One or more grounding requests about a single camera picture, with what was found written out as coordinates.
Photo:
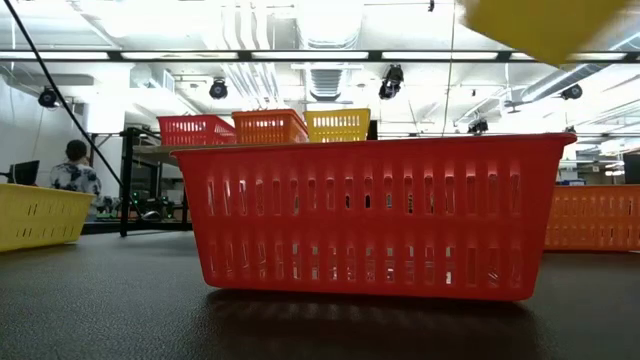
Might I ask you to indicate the person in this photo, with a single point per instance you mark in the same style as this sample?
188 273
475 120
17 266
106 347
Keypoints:
75 177

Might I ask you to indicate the black computer monitor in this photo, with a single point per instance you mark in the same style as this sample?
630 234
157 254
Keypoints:
25 172

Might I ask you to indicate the grey ceiling air vent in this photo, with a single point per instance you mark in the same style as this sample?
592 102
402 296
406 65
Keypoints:
325 82

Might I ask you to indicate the orange plastic basket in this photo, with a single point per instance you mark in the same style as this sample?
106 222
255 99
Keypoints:
595 220
267 129

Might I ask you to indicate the yellow plastic basket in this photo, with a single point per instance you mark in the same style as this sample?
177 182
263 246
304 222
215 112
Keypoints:
40 215
540 25
337 127

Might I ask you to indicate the black table mat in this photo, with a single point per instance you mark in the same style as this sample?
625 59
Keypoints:
100 310

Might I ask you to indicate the black ceiling camera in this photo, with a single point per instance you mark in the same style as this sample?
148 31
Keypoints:
571 92
48 96
218 89
477 125
391 81

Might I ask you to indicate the red plastic basket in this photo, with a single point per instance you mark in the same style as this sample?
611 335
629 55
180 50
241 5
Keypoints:
190 131
375 225

